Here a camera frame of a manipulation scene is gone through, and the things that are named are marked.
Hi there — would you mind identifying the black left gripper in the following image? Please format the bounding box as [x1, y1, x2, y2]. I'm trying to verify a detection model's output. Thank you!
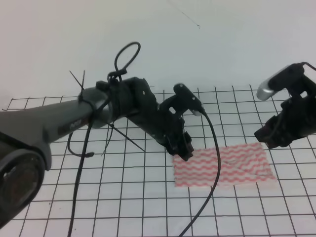
[110, 78, 193, 161]

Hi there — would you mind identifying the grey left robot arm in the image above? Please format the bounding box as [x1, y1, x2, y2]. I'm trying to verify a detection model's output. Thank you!
[0, 78, 194, 225]

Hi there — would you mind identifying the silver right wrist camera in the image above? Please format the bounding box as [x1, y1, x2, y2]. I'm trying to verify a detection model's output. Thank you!
[256, 63, 304, 101]

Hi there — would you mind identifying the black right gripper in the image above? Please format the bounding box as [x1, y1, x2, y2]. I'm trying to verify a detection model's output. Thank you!
[254, 83, 316, 149]

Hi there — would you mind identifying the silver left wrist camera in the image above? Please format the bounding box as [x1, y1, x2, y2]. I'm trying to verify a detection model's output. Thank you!
[159, 83, 203, 118]

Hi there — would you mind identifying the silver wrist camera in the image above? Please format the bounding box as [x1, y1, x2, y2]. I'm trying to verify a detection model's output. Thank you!
[256, 63, 304, 101]
[159, 83, 203, 118]

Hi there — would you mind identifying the pink wavy-striped towel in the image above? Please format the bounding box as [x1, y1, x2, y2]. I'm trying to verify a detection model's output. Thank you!
[172, 143, 276, 187]

